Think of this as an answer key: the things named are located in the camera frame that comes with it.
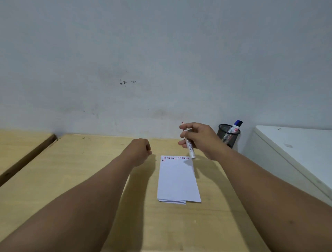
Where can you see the person's left hand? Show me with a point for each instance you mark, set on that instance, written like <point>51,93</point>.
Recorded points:
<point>138,151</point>

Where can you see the person's right hand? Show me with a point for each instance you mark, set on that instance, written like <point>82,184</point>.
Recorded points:
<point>203,141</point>

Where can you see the person's right thumb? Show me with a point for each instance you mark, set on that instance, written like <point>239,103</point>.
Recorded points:
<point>187,126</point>

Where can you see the person's left fingers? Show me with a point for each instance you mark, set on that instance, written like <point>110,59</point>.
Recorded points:
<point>147,149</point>

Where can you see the white marker pen red tip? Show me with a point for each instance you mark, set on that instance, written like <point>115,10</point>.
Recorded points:
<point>190,148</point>

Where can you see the person's left forearm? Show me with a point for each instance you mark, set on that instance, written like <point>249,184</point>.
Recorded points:
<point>75,207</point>

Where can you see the person's right forearm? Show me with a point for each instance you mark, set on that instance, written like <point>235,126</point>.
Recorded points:
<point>269,202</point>

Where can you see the folded white paper sheet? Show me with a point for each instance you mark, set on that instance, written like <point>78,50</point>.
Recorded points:
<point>177,179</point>

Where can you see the black mesh pen holder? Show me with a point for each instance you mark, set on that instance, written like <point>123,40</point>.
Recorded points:
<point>228,136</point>

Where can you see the white marker pen blue cap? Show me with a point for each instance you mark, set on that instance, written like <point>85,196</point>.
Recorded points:
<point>233,129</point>

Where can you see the white cabinet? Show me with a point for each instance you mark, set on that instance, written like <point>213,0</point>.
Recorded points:
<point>293,158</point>

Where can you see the wooden side table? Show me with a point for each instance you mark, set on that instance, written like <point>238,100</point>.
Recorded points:
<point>20,150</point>

